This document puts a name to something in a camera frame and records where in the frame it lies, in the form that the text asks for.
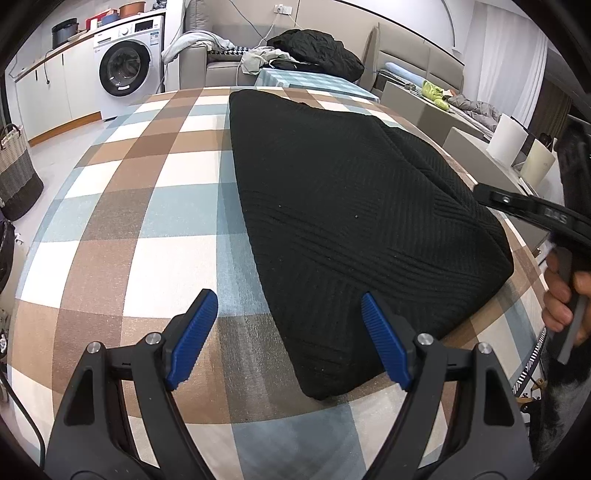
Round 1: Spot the black knit sweater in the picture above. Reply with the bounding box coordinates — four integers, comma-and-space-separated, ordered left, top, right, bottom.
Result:
228, 89, 515, 401

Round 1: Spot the black puffy jacket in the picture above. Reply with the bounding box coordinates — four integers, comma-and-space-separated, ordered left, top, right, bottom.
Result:
267, 28, 365, 81

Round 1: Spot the grey crumpled cloth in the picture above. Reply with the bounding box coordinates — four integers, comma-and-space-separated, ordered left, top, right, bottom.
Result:
238, 46, 278, 75

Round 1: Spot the paper towel roll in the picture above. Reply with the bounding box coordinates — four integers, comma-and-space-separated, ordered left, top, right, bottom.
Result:
486, 113, 528, 168

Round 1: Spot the black white striped cloth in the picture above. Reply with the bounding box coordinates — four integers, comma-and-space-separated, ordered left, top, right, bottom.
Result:
512, 330, 552, 400

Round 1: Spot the white washing machine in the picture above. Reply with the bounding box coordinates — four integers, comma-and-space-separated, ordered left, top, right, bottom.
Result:
92, 16, 166, 121

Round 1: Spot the grey bed headboard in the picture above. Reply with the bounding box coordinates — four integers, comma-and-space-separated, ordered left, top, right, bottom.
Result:
360, 22, 465, 93

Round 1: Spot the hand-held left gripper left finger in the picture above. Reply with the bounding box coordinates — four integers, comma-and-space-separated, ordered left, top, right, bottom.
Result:
44, 288, 219, 480

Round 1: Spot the white base cabinet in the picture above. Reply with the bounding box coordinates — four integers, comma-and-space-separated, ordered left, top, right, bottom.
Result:
14, 41, 102, 141

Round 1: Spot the grey sofa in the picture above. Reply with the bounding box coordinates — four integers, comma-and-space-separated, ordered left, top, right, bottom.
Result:
164, 0, 278, 90

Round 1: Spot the dark fluffy garment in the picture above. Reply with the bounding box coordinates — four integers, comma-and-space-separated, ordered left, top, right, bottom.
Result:
529, 342, 591, 464

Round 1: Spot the person's right hand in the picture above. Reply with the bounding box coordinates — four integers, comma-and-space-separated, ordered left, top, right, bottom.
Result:
542, 251, 591, 334

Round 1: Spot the grey side cabinet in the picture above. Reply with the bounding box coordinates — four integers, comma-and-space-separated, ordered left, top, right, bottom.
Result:
381, 83, 497, 148

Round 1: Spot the white curtain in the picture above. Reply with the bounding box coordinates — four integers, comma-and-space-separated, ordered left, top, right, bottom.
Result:
475, 9, 548, 134

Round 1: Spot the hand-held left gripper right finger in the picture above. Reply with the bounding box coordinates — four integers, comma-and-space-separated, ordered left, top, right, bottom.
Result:
361, 291, 536, 480

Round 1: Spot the black cooking pot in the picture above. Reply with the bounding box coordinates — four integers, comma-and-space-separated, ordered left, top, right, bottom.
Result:
51, 18, 78, 49

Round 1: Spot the checked tablecloth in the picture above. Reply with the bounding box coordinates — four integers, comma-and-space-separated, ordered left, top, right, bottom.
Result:
9, 85, 550, 480

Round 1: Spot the cream cylinder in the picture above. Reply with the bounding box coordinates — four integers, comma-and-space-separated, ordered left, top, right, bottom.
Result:
521, 138, 556, 188

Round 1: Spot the blue checked cloth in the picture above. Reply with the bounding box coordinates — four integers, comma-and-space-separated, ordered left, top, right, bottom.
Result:
254, 69, 382, 103

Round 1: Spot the woven laundry basket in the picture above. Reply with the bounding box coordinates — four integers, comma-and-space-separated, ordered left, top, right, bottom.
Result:
0, 124, 44, 222

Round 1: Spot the light blue pillow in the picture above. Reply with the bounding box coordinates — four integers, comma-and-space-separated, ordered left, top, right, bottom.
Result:
383, 62, 428, 86

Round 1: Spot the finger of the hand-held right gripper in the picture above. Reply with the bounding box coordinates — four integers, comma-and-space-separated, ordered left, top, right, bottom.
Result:
473, 182, 542, 219

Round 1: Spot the grey duvet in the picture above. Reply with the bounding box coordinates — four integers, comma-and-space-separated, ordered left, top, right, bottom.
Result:
445, 92, 502, 134

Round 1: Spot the green toy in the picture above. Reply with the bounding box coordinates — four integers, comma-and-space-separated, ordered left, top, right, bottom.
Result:
422, 80, 451, 112

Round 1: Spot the black cable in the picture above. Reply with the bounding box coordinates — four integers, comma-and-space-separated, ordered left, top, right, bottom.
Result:
0, 369, 47, 455

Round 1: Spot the white garment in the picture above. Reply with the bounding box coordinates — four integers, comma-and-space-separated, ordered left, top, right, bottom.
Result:
161, 31, 236, 63

